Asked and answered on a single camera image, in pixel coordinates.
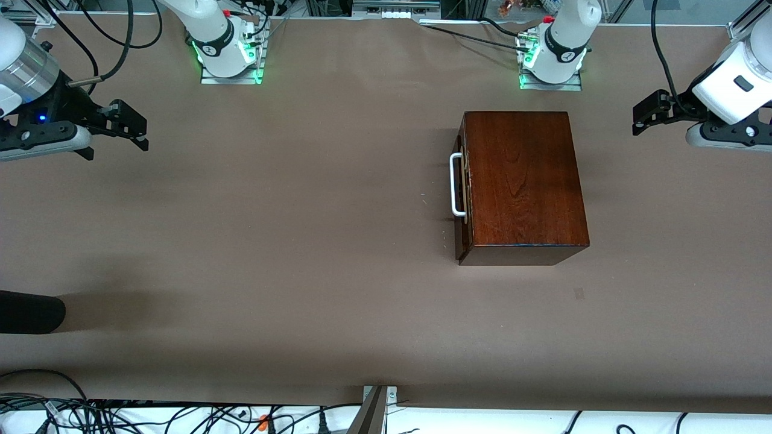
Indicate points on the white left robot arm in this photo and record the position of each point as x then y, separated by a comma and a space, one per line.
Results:
567, 36

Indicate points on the grey socket panel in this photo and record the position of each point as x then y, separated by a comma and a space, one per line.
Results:
395, 6

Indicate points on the brown table cover sheet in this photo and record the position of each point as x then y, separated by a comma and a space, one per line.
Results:
301, 301

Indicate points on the silver corner bracket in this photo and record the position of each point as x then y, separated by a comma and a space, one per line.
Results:
736, 30
392, 395

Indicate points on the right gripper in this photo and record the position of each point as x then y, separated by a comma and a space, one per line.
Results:
67, 106

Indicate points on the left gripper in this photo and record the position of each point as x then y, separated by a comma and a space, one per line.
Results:
680, 109

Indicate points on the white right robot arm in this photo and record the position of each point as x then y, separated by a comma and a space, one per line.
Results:
208, 27

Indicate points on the aluminium frame profile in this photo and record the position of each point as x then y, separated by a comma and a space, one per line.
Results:
39, 18

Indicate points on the black cylinder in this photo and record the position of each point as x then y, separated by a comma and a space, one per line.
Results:
30, 311

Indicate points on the dark brown wooden cabinet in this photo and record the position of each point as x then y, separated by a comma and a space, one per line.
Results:
525, 181

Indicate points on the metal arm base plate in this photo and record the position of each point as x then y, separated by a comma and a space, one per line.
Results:
552, 86
232, 80

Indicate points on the orange clip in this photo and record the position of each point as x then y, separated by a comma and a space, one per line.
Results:
263, 422

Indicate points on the dark metal post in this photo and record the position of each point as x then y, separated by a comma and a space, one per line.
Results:
368, 419

